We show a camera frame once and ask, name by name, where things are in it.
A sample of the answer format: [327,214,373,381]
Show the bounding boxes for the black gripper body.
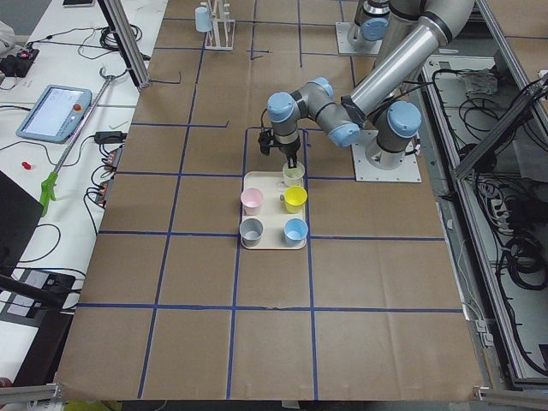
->
[278,143,299,164]

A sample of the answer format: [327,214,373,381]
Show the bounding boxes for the pale green cup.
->
[283,162,306,187]

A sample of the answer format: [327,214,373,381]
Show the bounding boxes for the light blue cup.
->
[194,6,212,33]

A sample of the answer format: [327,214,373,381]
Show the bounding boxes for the yellow cup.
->
[283,186,307,214]

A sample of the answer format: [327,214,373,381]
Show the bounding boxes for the pink cup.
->
[240,188,265,216]

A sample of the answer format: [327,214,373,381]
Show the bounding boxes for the grey cup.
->
[239,217,264,247]

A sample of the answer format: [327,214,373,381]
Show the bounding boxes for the cream plastic tray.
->
[241,171,307,250]

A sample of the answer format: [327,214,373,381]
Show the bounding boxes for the black power adapter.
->
[93,131,127,145]

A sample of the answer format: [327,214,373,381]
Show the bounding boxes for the blue teach pendant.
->
[15,85,92,144]

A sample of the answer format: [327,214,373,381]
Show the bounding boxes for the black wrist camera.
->
[258,130,274,156]

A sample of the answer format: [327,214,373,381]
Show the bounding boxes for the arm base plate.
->
[351,130,421,183]
[335,22,383,57]

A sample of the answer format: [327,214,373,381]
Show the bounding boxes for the white wire cup rack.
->
[200,0,235,51]

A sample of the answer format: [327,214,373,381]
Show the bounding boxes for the aluminium frame post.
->
[98,0,150,90]

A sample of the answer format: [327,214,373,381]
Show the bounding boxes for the green handled reacher grabber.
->
[39,68,128,216]

